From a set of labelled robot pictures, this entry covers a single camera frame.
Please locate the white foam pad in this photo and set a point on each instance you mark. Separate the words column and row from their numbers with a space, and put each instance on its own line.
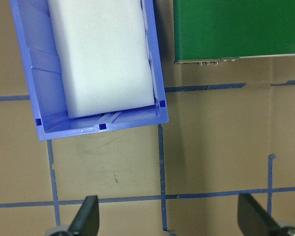
column 100, row 61

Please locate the blue plastic storage bin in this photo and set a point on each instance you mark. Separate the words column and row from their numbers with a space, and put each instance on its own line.
column 37, row 61

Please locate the green belt conveyor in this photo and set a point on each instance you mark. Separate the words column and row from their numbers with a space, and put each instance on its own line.
column 236, row 27

